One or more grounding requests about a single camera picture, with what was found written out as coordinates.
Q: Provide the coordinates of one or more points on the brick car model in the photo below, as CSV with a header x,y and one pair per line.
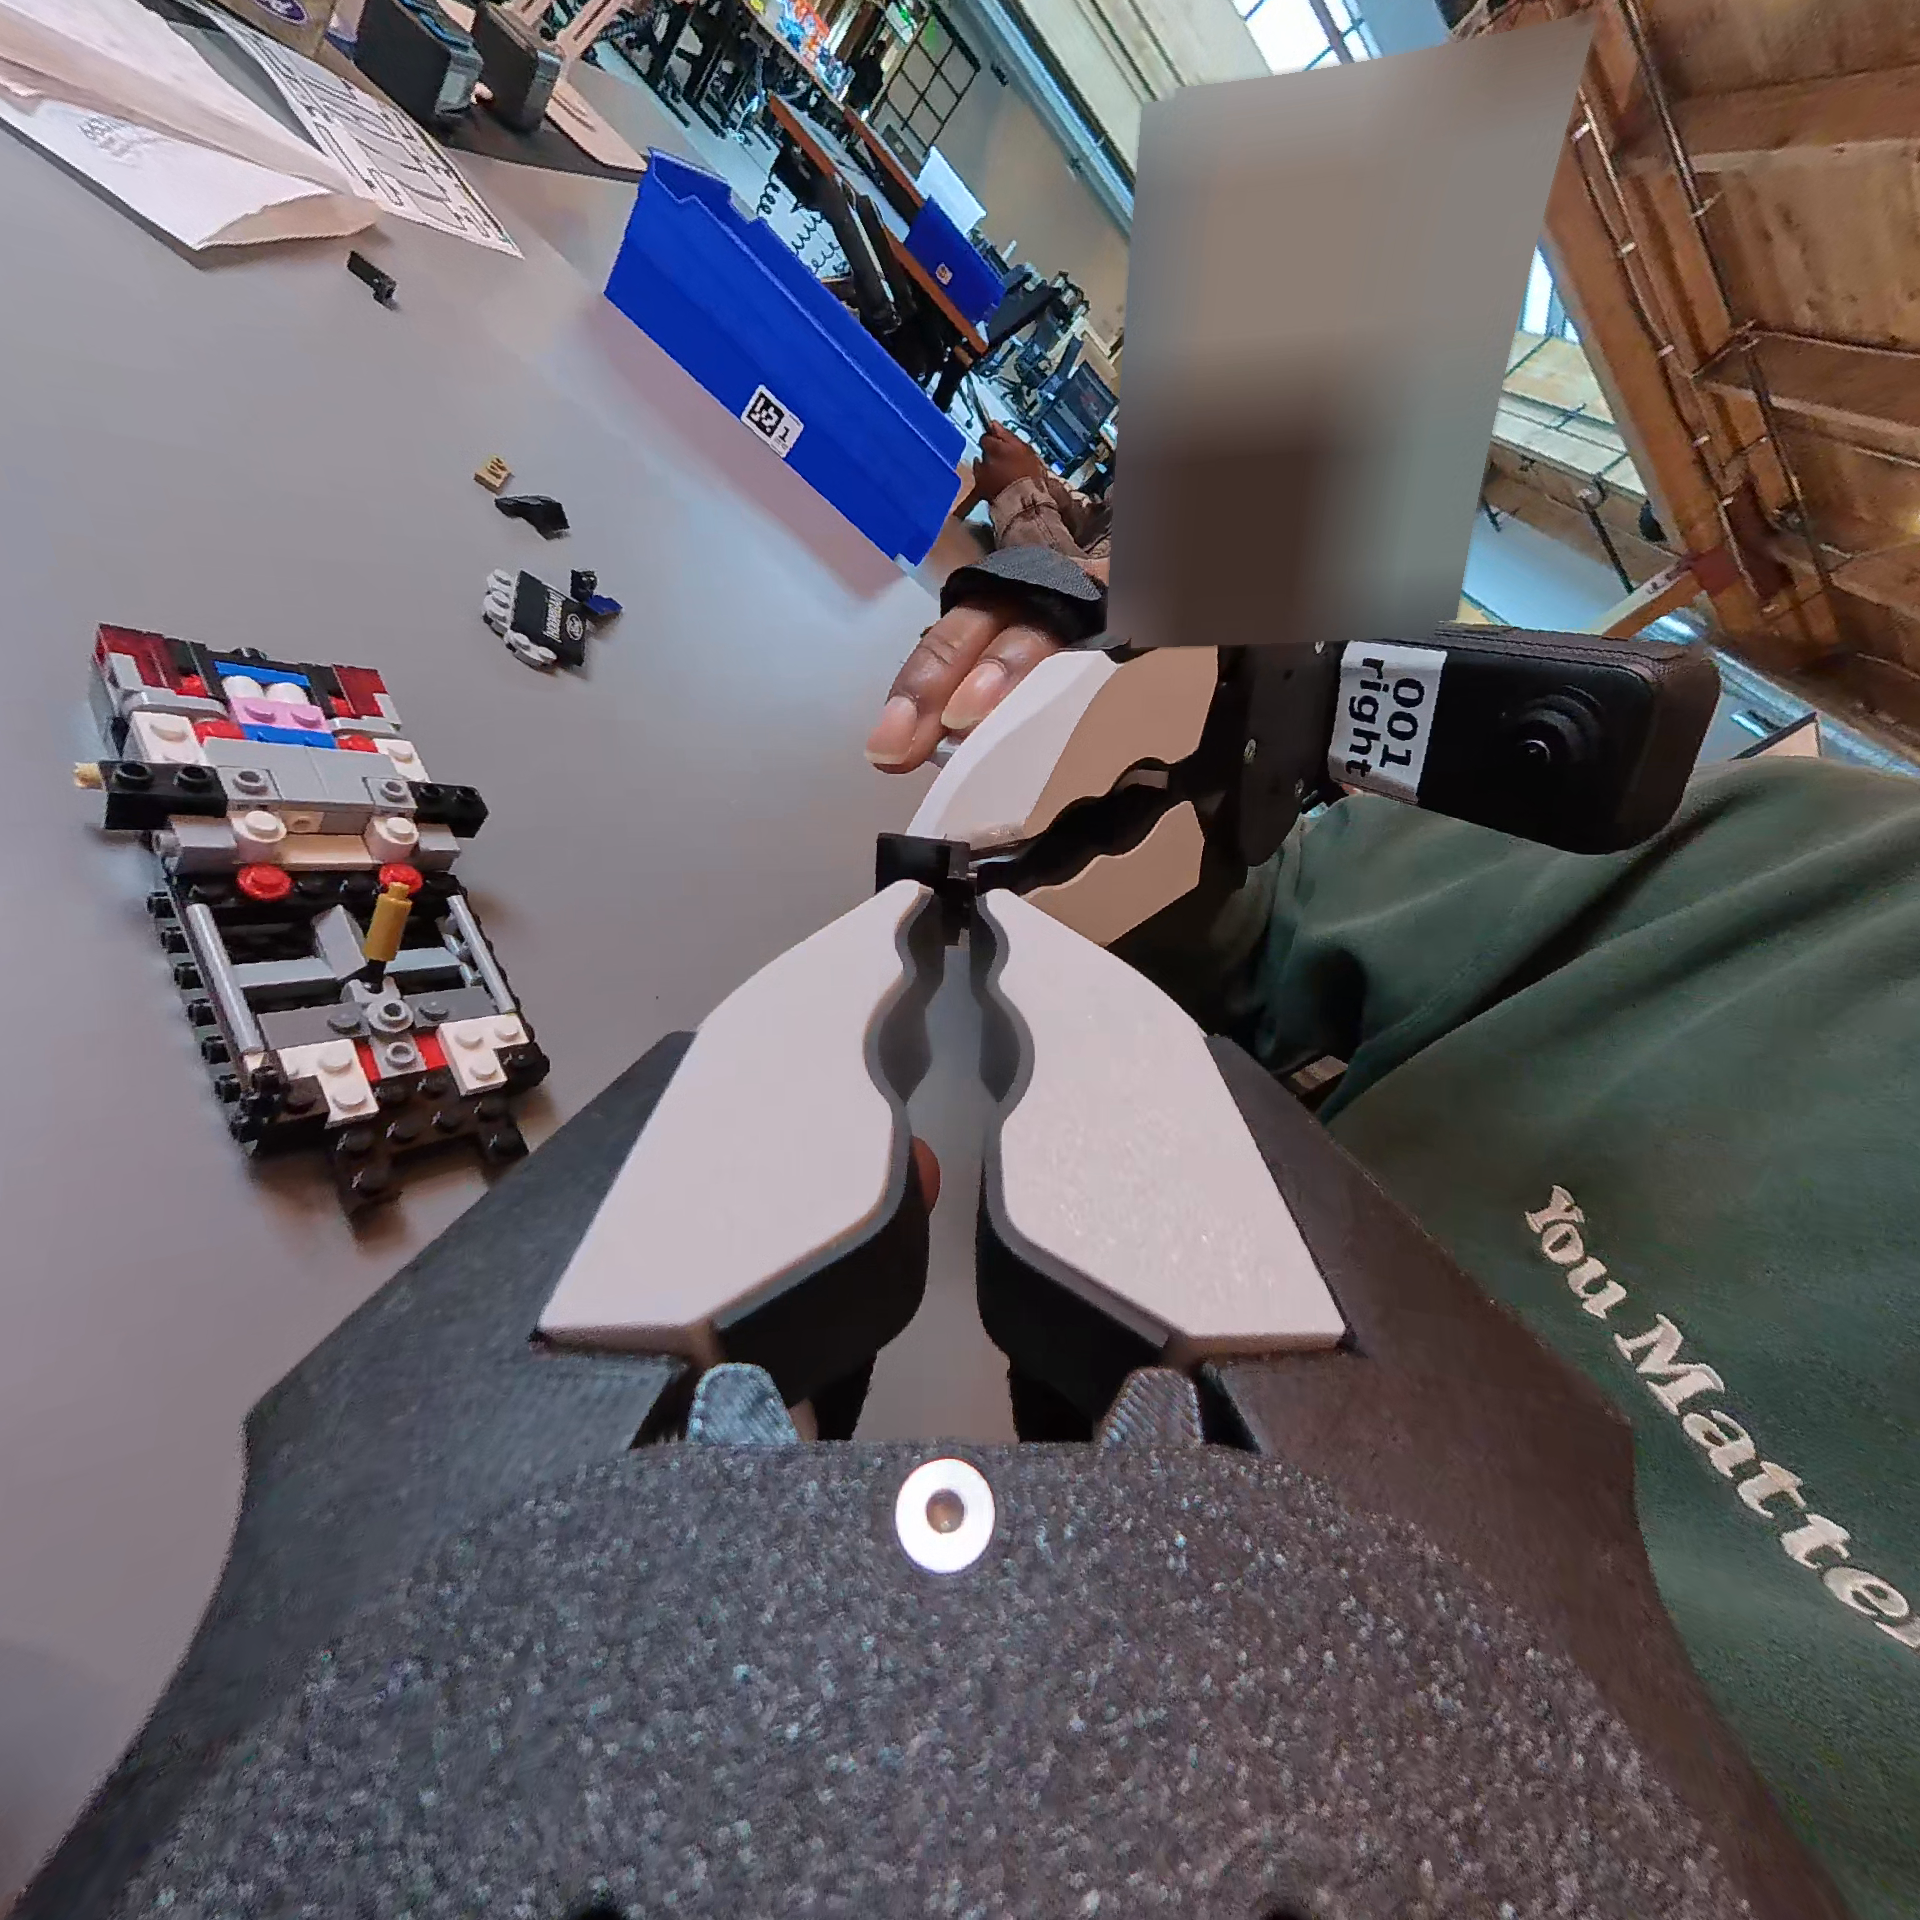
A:
x,y
299,900

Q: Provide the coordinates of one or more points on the small black clip brick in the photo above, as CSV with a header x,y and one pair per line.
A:
x,y
534,511

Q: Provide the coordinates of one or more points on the person's right hand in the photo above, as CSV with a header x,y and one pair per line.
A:
x,y
956,691

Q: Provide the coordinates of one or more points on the black brick axle assembly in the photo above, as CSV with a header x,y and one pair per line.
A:
x,y
534,619

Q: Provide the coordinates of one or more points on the small blue bin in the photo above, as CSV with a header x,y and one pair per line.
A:
x,y
779,362
960,256

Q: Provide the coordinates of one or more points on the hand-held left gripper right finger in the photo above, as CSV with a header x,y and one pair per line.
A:
x,y
1170,1187

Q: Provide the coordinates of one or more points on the white sticker sheet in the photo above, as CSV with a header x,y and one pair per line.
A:
x,y
374,136

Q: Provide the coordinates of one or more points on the white numbered paper bag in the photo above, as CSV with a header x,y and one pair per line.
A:
x,y
165,164

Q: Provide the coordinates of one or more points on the person's torso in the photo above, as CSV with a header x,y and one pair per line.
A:
x,y
1620,1200

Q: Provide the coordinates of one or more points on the small blue brick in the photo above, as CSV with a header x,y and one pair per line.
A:
x,y
602,604

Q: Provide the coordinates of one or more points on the small black brick piece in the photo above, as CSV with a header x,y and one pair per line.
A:
x,y
370,276

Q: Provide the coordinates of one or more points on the small black box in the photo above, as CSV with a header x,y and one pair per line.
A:
x,y
516,55
404,55

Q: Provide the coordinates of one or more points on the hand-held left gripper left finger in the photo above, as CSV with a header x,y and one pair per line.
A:
x,y
736,1187

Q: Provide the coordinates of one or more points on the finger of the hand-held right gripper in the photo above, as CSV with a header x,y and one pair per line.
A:
x,y
1035,751
1133,864

